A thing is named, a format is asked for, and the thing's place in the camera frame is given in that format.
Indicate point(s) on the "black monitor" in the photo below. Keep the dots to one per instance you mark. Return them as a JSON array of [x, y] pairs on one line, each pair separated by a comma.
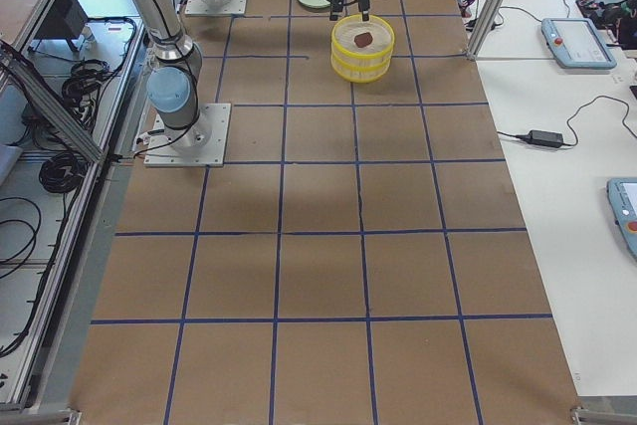
[[65, 20]]

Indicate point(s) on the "yellow top steamer layer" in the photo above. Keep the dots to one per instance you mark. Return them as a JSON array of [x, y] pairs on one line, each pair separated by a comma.
[[361, 59]]

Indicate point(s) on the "brown bun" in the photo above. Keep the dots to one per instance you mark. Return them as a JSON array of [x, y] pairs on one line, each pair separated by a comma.
[[363, 40]]

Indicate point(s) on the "yellow bottom steamer layer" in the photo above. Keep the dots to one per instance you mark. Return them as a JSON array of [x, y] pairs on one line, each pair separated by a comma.
[[358, 74]]

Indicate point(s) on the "white top steamer cloth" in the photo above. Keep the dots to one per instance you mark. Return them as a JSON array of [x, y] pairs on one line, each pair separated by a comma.
[[345, 31]]

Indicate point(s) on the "black power brick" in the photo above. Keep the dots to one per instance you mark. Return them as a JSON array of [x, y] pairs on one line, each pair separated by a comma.
[[542, 138]]

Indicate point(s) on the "yellow steamer layer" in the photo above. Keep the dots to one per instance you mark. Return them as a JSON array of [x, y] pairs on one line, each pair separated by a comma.
[[358, 74], [361, 59]]

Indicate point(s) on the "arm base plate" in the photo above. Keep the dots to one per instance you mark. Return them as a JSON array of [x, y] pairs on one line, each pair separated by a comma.
[[215, 8], [203, 145]]

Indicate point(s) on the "teach pendant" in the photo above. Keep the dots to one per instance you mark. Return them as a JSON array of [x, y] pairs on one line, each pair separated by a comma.
[[576, 44], [621, 194]]

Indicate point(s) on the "far teach pendant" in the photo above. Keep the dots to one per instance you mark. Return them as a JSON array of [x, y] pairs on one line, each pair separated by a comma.
[[576, 44]]

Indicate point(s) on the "near teach pendant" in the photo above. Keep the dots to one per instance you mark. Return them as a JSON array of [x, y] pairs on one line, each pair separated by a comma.
[[621, 194]]

